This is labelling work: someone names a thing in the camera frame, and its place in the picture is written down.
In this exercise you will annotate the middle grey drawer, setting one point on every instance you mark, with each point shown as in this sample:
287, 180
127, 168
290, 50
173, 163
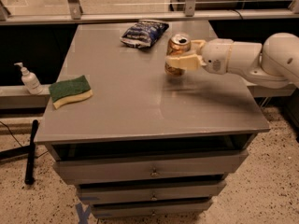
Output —
152, 193

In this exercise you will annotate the grey drawer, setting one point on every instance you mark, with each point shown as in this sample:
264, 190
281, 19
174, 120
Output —
151, 167
152, 193
150, 208

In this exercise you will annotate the black stand leg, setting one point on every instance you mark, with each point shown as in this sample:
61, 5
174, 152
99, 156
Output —
29, 151

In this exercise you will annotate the bottom grey drawer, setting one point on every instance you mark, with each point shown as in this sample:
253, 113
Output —
150, 208

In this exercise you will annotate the grey drawer cabinet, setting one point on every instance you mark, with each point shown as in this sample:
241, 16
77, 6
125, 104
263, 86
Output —
138, 110

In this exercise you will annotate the blue chip bag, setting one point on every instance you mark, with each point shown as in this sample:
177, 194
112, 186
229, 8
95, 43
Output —
144, 34

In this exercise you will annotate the green and yellow sponge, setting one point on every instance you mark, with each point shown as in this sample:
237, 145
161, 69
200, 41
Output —
70, 91

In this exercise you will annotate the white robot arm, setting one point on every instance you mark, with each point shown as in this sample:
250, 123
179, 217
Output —
273, 64

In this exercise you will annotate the white pump bottle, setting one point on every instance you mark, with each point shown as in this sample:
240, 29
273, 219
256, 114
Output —
30, 80

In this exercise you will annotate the orange soda can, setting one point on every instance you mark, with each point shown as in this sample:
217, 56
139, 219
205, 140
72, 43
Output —
178, 43

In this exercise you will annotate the grey metal rail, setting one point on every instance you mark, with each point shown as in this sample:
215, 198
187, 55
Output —
17, 12

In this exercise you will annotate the top grey drawer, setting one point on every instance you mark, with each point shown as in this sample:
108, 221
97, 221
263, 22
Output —
151, 167

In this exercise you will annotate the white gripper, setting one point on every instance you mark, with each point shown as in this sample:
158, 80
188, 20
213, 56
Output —
215, 56

